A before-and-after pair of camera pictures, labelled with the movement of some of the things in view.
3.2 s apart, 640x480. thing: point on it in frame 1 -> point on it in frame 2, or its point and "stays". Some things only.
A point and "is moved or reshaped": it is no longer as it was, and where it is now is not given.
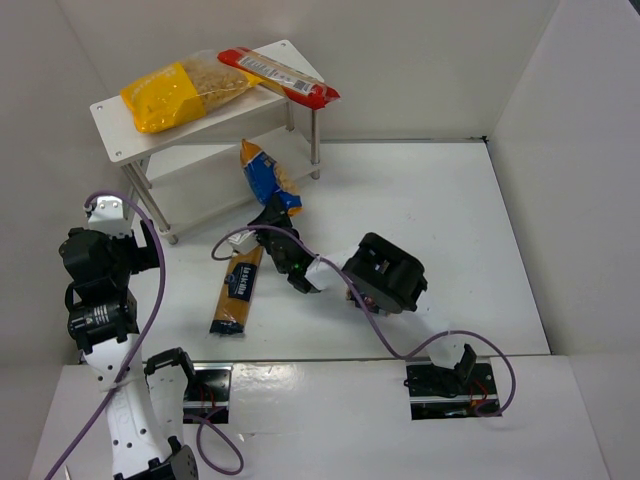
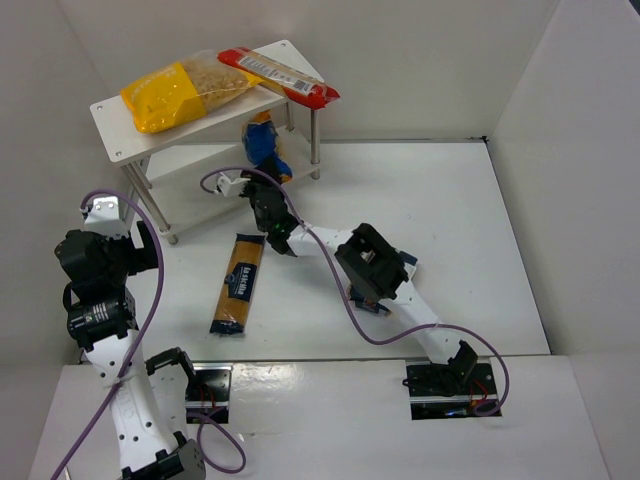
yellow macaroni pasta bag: x=178 y=93 stays
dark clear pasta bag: x=367 y=301 stays
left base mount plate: x=208 y=393 stays
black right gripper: x=273 y=229 -> x=261 y=185
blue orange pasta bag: x=266 y=179 is moved or reshaped
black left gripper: x=148 y=241 stays
